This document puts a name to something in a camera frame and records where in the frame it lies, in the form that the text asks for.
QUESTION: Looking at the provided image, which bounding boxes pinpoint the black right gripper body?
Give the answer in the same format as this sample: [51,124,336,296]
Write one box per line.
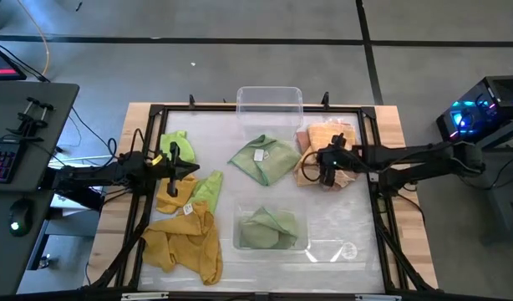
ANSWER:
[316,144,353,171]

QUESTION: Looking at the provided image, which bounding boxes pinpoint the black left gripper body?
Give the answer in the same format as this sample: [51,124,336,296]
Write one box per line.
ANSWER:
[145,140,181,198]

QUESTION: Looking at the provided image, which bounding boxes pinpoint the peach towel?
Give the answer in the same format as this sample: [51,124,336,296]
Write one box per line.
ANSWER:
[292,145,361,191]

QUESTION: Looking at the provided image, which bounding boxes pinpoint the lime green fluffy towel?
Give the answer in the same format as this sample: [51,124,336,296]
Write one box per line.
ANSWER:
[185,170,224,215]
[159,130,197,165]

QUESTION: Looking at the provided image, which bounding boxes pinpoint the large mustard yellow towel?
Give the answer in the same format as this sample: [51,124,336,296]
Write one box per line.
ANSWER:
[140,202,224,287]

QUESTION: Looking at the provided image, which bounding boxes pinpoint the small mustard yellow towel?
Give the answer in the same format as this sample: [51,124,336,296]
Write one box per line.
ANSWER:
[155,174,199,215]

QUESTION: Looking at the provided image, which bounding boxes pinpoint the light orange waffle towel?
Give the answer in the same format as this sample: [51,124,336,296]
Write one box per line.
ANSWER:
[307,121,358,154]

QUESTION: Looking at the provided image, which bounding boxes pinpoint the salmon pink towel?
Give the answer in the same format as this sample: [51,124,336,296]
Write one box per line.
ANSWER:
[296,129,312,156]

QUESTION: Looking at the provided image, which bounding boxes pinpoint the white table mat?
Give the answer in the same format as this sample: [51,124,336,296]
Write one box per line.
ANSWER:
[137,110,386,293]

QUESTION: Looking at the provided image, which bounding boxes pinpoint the sage green towel with label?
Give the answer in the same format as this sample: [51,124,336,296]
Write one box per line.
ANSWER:
[227,134,302,187]

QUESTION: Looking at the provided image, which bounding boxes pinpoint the clear plastic bin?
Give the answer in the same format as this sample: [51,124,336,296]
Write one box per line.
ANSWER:
[231,196,311,252]
[236,85,304,141]

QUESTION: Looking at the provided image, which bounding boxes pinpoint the computer case with coloured lights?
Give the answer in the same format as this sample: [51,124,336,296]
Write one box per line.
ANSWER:
[435,74,513,143]

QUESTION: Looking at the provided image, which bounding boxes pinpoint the black computer mouse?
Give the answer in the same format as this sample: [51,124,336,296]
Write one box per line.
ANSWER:
[8,197,34,237]

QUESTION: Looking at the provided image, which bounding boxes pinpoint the black stand on desk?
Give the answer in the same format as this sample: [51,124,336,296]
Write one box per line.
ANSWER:
[5,96,56,143]

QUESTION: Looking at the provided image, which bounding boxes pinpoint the dark grey desk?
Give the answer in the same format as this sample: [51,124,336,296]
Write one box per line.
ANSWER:
[0,80,80,298]

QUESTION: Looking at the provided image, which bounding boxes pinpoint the backlit keyboard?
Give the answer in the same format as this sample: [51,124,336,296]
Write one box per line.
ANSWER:
[0,137,22,185]

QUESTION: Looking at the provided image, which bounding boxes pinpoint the computer monitor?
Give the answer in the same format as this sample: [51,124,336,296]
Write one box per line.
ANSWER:
[0,40,28,82]

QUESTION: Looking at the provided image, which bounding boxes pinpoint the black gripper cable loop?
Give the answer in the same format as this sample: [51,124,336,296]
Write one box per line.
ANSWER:
[301,150,324,183]

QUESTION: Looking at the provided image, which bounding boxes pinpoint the black desk cable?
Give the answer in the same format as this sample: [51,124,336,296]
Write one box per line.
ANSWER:
[68,105,119,162]

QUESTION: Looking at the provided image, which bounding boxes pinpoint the yellow cable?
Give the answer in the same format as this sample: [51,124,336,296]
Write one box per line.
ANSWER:
[16,0,51,77]

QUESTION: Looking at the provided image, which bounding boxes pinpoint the black monitor cable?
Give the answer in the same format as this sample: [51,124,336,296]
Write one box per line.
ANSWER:
[0,40,52,84]

